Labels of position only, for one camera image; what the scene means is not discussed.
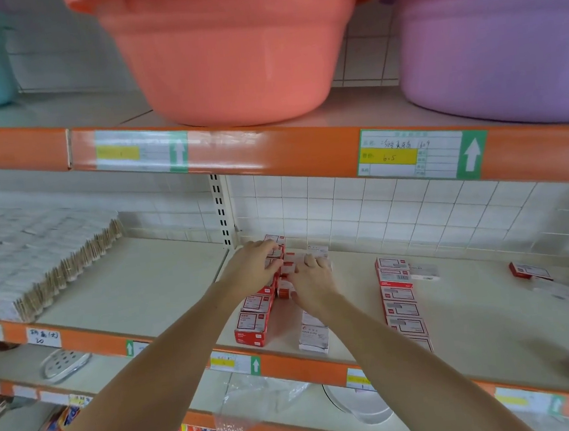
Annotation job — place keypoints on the person's left hand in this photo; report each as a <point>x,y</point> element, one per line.
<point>250,270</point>

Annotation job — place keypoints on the person's right hand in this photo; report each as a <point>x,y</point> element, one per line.
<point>314,287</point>

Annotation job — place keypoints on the white shelf with orange edges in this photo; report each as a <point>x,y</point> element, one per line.
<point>131,281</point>

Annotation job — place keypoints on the pile of red white boxes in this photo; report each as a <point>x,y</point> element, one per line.
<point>530,271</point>

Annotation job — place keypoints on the person's right forearm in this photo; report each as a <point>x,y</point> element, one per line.
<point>417,370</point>

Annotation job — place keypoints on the person's left forearm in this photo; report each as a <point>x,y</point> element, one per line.
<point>131,395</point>

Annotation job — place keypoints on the white perforated shelf upright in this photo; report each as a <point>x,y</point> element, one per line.
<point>222,210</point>

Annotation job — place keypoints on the clear plastic bag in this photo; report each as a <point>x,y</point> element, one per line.
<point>266,398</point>

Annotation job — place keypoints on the large label with green arrow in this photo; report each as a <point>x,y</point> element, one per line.
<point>422,153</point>
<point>142,152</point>

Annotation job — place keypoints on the white handwritten label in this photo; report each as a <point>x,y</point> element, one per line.
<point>44,337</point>

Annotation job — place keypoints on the orange plastic basin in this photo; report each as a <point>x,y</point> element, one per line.
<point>231,54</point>

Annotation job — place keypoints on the row of beige bundles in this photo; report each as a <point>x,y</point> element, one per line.
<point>30,260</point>

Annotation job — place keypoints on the purple plastic basin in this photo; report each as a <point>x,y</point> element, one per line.
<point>499,50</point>

